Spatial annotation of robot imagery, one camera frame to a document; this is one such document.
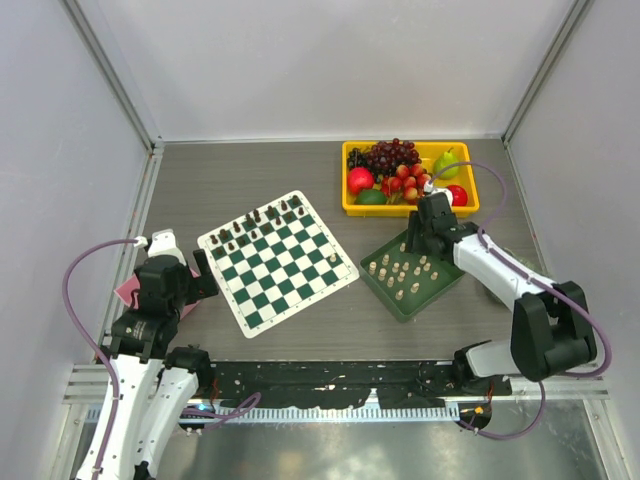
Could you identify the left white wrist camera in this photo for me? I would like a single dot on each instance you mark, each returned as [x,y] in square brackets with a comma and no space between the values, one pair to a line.
[161,243]

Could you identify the red apple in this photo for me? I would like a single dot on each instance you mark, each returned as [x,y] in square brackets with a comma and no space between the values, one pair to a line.
[358,179]
[459,195]

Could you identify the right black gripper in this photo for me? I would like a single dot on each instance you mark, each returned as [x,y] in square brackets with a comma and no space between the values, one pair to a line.
[413,240]

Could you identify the dark purple grape bunch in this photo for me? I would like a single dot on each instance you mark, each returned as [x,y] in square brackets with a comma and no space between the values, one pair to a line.
[384,157]

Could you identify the red apple right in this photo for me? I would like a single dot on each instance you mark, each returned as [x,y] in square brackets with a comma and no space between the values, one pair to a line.
[459,195]

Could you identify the green netted melon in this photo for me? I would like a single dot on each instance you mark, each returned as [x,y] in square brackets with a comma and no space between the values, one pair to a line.
[524,261]

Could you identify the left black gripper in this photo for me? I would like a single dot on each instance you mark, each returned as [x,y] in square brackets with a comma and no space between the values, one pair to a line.
[205,285]

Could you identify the dark green piece tray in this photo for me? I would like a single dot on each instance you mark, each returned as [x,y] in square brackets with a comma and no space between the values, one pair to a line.
[406,283]

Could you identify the pink box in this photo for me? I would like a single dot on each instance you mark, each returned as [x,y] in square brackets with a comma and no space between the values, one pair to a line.
[158,289]

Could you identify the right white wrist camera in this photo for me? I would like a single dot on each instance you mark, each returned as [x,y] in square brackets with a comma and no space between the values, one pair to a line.
[430,189]

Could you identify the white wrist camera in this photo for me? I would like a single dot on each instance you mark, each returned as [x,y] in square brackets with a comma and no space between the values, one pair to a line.
[161,243]
[430,189]

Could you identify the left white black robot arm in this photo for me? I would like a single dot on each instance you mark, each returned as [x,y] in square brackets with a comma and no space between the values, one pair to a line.
[150,383]

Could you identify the green pear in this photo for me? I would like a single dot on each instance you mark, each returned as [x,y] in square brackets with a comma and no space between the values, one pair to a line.
[446,167]

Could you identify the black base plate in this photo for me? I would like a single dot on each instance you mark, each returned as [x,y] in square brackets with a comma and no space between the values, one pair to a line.
[341,385]

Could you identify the yellow plastic fruit tray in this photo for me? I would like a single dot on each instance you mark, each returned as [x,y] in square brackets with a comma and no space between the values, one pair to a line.
[429,153]

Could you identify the green lime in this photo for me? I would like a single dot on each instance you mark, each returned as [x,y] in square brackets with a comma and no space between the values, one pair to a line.
[371,197]

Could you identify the red apple left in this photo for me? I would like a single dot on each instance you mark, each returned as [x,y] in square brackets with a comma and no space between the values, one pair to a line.
[358,179]

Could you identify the green white chess board mat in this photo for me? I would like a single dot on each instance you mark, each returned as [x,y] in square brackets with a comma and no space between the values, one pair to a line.
[273,262]

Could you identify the black grape bunch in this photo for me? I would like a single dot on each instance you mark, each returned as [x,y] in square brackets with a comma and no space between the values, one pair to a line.
[357,158]

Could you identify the white slotted cable duct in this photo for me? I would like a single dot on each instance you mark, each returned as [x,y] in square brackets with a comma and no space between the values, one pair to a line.
[370,412]

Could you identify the red cherry bunch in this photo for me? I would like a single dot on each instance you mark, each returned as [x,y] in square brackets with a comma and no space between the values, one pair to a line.
[405,185]

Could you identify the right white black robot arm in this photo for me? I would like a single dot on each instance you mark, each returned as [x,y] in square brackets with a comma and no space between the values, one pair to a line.
[549,333]

